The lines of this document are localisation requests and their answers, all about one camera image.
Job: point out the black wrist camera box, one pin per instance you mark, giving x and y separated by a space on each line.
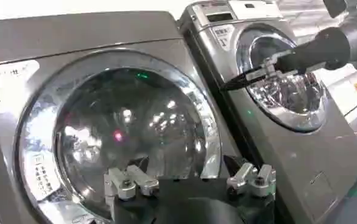
334 6

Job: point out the grey dryer with numeral sticker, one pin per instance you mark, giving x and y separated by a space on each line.
111 45

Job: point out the round glass dryer door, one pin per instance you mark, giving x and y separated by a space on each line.
291 97
129 121

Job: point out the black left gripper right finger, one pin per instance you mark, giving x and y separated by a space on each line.
251 179

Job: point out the white sticker with numeral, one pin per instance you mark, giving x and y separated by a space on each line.
8 80

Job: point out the white machine with orange label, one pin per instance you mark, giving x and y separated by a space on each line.
346 88

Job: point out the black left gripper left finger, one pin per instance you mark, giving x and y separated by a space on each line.
126 182

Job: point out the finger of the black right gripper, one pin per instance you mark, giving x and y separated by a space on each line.
267 76
273 59

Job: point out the white instruction sticker on door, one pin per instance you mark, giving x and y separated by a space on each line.
43 176

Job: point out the small white numeral sticker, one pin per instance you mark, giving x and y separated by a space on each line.
224 36

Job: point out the grey dryer with display panel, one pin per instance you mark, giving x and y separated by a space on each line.
303 158

